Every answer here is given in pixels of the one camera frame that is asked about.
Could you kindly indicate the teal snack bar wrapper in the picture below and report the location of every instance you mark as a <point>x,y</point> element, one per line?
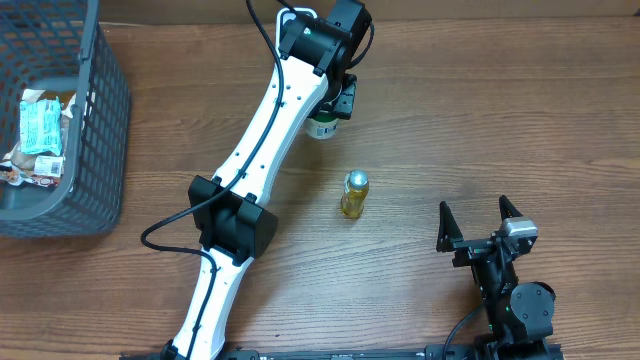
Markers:
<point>40,128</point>

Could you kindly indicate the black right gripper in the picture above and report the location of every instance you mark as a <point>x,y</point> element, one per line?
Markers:
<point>480,248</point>

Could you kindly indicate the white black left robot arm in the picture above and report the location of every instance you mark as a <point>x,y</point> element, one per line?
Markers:
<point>311,83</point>

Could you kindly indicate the green lid white jar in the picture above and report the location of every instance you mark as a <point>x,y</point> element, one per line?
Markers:
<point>321,127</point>

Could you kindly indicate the beige PanTree snack pouch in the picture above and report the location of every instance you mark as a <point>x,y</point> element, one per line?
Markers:
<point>42,170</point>

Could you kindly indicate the grey plastic mesh basket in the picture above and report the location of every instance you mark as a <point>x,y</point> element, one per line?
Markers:
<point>59,46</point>

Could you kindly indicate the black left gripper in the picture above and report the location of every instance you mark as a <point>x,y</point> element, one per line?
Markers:
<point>345,108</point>

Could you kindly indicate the yellow liquid bottle silver cap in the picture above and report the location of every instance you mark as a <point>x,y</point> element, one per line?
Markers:
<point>356,188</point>

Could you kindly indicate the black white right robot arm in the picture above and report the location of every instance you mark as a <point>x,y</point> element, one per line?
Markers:
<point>519,314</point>

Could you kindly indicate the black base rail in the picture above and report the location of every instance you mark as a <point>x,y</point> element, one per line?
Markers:
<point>430,352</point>

